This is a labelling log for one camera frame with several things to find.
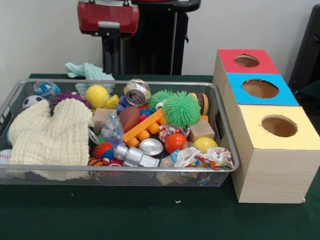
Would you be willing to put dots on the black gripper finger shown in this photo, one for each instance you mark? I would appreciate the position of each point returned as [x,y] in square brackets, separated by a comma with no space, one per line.
[107,55]
[116,55]

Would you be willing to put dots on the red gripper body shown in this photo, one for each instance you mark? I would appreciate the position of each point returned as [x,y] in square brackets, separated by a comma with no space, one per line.
[107,15]

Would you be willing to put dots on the mint green muslin cloth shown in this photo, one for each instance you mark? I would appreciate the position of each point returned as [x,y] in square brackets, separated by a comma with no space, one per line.
[85,71]

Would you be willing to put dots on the silver mesh bin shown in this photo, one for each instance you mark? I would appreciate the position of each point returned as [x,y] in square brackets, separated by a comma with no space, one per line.
[125,176]

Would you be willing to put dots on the wooden box with three holes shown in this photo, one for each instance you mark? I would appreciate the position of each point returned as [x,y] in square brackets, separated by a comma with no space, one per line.
[275,172]

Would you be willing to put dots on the crushed silver can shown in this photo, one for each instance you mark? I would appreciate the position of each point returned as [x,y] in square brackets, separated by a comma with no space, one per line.
[137,92]

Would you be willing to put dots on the yellow tennis ball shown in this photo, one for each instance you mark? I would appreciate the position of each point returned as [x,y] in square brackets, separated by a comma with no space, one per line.
[96,96]

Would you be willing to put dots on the orange plastic brick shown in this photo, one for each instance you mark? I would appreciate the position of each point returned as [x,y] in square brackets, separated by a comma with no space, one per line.
[147,122]

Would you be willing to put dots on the large green spiky ball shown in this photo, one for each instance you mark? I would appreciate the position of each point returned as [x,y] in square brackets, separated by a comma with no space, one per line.
[181,110]

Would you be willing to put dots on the cream muslin cloth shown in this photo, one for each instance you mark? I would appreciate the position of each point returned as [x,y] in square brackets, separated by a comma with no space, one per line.
[50,135]

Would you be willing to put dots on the silver plastic toy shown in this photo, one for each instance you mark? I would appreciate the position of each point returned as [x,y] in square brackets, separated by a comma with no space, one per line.
[137,156]

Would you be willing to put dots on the orange ball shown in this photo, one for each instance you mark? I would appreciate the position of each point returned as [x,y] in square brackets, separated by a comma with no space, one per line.
[175,143]

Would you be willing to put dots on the smooth yellow ball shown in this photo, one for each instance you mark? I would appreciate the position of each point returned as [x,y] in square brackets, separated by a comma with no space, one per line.
[205,145]

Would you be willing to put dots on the dark green table cloth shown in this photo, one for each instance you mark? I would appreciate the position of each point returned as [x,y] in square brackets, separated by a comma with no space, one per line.
[150,212]

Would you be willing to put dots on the black chair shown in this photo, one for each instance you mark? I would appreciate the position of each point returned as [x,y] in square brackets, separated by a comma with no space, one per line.
[308,50]

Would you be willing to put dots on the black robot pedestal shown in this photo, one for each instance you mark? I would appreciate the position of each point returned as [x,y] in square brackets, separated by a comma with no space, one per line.
[160,37]

